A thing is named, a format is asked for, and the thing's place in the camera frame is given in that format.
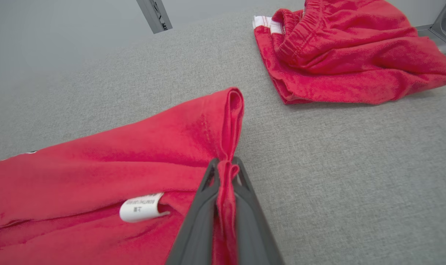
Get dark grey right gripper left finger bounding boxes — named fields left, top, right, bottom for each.
left=165, top=158, right=221, bottom=265

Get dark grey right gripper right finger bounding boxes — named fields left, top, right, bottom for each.
left=232, top=156, right=285, bottom=265

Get red shirt with white sleeves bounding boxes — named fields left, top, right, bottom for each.
left=0, top=87, right=244, bottom=265

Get red shorts with white stripe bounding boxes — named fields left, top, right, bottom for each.
left=252, top=0, right=446, bottom=105

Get grey metal partition post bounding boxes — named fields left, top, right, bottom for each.
left=136, top=0, right=173, bottom=34

